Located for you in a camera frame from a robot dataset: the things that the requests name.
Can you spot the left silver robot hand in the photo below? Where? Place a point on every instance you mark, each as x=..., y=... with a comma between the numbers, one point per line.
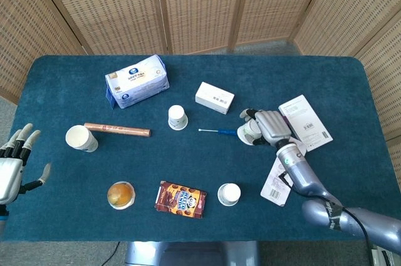
x=9, y=173

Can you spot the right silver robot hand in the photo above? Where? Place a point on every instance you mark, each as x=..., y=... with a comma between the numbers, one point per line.
x=272, y=125

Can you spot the white paper cup green print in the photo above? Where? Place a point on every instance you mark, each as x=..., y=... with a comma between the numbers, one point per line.
x=78, y=137
x=229, y=193
x=177, y=117
x=247, y=131

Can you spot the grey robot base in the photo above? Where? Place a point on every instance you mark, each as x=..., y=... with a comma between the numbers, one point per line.
x=188, y=255

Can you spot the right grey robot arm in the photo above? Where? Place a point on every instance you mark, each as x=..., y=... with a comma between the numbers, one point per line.
x=297, y=172

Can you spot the flat white barcode box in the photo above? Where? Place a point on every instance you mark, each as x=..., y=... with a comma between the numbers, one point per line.
x=307, y=119

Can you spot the small white carton box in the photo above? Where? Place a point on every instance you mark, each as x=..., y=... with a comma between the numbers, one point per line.
x=214, y=95

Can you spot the lavender blister card pack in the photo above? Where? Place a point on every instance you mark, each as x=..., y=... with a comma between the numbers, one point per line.
x=275, y=191

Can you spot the blue table cloth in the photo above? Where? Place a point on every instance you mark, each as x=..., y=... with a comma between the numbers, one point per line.
x=188, y=159

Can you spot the orange jelly cup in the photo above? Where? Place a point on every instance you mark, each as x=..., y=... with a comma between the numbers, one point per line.
x=121, y=195

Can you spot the brown copper tube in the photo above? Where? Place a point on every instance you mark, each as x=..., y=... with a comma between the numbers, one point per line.
x=119, y=129

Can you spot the brown Hello Panda box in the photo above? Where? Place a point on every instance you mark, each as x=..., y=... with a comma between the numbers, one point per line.
x=180, y=200

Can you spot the bamboo folding screen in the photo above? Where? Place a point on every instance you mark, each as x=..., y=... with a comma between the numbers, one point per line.
x=200, y=6

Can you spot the white blue tissue pack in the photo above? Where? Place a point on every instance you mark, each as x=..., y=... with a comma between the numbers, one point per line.
x=138, y=81

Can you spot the white device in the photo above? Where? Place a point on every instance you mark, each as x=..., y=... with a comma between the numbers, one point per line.
x=385, y=256

